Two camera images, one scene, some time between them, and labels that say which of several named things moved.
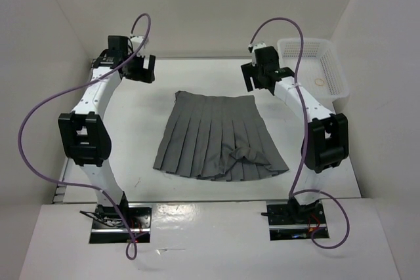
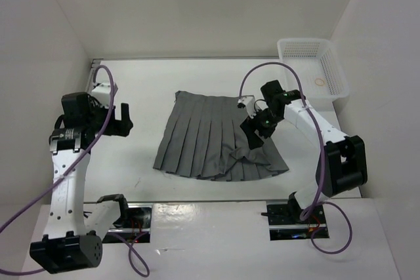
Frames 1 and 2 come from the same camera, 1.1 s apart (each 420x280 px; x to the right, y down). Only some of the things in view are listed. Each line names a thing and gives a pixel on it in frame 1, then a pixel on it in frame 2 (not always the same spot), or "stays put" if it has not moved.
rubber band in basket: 319,79 stays put
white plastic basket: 320,73 stays put
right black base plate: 283,225 stays put
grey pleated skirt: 216,137 stays put
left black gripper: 144,75 → 119,127
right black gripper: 249,71 → 249,126
